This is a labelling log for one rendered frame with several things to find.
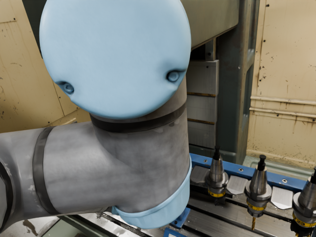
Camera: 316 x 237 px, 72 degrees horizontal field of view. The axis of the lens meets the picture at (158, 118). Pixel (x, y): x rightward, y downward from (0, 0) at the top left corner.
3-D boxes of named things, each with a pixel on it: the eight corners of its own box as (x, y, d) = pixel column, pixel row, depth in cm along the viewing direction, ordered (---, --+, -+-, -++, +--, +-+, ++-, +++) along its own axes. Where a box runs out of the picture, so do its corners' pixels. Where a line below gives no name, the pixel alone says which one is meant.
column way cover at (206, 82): (215, 150, 126) (216, 62, 103) (147, 135, 150) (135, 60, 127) (217, 146, 130) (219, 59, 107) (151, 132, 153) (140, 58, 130)
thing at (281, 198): (292, 214, 51) (293, 211, 51) (267, 206, 54) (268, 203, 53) (294, 193, 56) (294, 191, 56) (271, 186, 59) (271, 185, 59)
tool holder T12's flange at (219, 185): (231, 179, 64) (231, 173, 63) (223, 193, 60) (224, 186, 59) (210, 173, 67) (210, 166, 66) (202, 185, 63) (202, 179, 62)
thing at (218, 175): (227, 174, 63) (228, 155, 60) (221, 184, 60) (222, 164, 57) (212, 169, 65) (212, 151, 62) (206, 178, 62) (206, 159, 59)
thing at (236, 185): (243, 198, 57) (243, 196, 56) (223, 192, 59) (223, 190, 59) (248, 181, 62) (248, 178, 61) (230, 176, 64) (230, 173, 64)
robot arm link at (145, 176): (89, 184, 25) (59, 95, 20) (184, 169, 25) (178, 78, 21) (71, 250, 18) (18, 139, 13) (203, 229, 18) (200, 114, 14)
